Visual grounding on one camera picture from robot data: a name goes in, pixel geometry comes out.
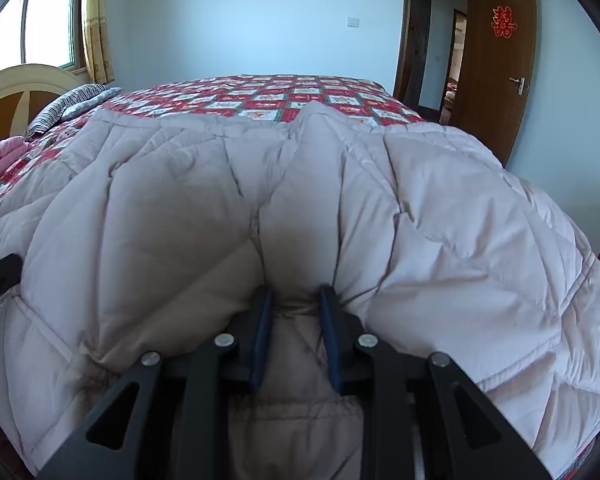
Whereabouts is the beige quilted down jacket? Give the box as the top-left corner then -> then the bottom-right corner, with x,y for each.
0,100 -> 600,480

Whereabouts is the cream and wood headboard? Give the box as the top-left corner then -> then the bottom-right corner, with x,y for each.
0,64 -> 83,141

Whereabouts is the striped grey pillow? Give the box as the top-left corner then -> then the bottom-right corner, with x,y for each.
24,84 -> 122,139

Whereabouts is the yellow right curtain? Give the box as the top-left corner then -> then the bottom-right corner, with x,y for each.
81,0 -> 114,84

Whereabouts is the red patchwork bear bedspread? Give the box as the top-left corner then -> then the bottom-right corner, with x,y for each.
0,72 -> 600,480

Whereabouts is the brown wooden door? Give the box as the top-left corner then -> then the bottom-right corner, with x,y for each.
450,0 -> 536,164

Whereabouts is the red double happiness decoration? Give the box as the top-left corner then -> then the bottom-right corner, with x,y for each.
491,6 -> 518,39

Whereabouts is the window with metal frame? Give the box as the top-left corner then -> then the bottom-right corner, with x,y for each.
0,0 -> 85,72

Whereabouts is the silver door handle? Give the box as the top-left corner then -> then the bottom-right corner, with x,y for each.
509,76 -> 526,96

